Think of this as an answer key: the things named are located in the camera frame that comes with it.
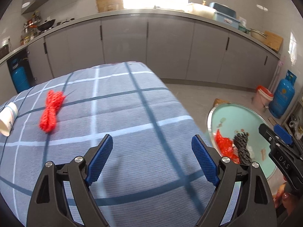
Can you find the white basin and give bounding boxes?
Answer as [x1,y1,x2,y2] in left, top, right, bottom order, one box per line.
[183,2,217,17]

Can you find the red rope bundle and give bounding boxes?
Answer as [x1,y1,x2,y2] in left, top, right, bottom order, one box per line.
[39,90,68,133]

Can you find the red mesh net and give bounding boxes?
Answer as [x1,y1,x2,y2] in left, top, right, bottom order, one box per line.
[214,130,235,156]

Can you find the metal shelf rack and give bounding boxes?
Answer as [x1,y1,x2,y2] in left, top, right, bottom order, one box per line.
[283,97,303,140]

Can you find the black wok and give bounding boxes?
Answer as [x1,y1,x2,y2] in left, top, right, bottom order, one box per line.
[37,19,56,31]

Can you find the round teal tray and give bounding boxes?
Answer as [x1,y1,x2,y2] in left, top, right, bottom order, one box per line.
[207,103,278,180]

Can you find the small window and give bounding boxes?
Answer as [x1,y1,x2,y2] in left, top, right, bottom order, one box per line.
[287,32,299,65]

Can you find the beige basin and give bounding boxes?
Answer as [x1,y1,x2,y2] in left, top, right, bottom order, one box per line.
[250,28,268,42]

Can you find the pink mop handle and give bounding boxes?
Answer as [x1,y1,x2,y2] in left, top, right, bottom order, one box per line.
[270,60,284,93]

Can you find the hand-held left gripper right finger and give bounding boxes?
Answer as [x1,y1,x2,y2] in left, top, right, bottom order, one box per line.
[191,134,277,227]

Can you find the white paper cup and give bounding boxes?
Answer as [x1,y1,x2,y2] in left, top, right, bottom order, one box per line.
[0,102,19,137]

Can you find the grey rope bundle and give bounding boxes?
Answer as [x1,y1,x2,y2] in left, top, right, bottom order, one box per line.
[233,132,252,165]

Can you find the blue dish rack box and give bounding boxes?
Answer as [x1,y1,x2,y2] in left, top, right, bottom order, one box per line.
[208,2,242,27]

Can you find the spice rack with bottles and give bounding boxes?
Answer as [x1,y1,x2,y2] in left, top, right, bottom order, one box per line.
[20,12,42,45]

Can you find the person's right hand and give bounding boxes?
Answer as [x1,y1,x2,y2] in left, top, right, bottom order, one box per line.
[272,183,294,210]

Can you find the grey kitchen cabinets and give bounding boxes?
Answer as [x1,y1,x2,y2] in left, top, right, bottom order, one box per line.
[0,8,281,95]

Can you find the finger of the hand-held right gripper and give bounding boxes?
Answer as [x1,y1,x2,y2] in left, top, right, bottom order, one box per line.
[273,124,294,145]
[258,123,276,142]

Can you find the pink bucket with red lid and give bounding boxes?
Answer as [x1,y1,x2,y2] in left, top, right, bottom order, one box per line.
[251,85,274,110]

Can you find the blue gas cylinder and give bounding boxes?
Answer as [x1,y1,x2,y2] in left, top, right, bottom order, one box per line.
[11,59,31,93]
[269,70,297,119]

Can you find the blue checked tablecloth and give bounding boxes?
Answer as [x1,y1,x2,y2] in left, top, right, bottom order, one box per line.
[0,62,239,227]

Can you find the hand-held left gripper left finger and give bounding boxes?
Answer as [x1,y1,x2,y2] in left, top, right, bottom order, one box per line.
[27,134,113,227]

